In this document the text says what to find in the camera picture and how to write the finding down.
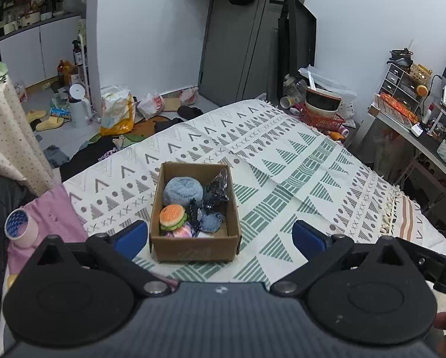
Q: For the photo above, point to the white electric kettle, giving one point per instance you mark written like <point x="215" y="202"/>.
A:
<point x="79" y="106"/>

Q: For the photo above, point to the polka dot beige cloth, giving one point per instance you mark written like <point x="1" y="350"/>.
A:
<point x="21" y="158"/>

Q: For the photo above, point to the black round bowl container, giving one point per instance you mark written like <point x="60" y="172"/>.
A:
<point x="322" y="103"/>

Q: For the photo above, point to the purple bed sheet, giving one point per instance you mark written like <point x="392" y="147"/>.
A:
<point x="52" y="213"/>

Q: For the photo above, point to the brown cardboard box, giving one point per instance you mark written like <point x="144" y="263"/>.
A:
<point x="222" y="246"/>

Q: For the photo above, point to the grey pink plush toy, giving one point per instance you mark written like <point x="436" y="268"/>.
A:
<point x="182" y="190"/>

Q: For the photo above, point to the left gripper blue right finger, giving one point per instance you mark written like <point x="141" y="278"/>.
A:
<point x="308" y="240"/>

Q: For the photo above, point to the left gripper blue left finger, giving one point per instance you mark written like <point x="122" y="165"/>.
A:
<point x="131" y="240"/>

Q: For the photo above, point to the black glittery bundle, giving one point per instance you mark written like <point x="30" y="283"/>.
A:
<point x="216" y="195"/>

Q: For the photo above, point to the blue knitted plush toy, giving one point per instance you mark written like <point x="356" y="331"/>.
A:
<point x="211" y="222"/>

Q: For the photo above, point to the white tape roll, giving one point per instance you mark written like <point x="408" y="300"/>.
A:
<point x="21" y="229"/>

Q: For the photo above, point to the patterned white blanket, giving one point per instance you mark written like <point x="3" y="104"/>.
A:
<point x="282" y="170"/>

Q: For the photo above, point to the grey drawer organizer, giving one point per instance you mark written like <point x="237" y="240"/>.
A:
<point x="400" y="85"/>

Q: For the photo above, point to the orange burger plush toy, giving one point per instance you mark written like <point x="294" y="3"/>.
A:
<point x="172" y="217"/>

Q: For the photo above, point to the white desk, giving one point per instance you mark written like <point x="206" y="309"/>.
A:
<point x="422" y="143"/>

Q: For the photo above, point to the yellow white snack bag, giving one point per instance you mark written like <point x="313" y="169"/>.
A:
<point x="118" y="110"/>

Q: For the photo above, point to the white red plastic bag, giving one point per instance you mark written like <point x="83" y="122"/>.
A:
<point x="151" y="105"/>

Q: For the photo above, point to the purple planet print packet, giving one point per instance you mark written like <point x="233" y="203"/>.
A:
<point x="184" y="231"/>

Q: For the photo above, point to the red plastic basket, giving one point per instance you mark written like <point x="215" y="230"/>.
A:
<point x="321" y="122"/>

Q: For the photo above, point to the yellow slippers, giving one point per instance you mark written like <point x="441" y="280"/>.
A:
<point x="39" y="121"/>

